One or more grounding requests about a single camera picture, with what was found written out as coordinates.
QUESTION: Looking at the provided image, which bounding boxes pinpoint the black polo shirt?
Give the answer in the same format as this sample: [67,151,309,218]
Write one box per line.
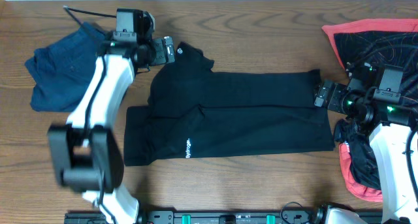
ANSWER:
[123,42,334,166]

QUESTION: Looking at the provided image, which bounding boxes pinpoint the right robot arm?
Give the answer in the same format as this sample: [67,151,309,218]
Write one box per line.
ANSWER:
[314,63,417,223]

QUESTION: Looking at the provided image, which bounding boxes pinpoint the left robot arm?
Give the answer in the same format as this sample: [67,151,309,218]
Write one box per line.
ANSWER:
[47,8,175,223]

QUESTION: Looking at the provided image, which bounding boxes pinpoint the red and black patterned garment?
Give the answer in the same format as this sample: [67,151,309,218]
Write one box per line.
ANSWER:
[322,18,417,202]

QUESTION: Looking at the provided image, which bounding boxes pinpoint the folded navy blue shorts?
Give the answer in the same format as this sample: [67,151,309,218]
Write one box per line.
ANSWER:
[25,22,105,112]

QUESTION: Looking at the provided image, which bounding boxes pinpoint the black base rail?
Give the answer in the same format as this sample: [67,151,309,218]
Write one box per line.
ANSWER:
[63,202,383,224]

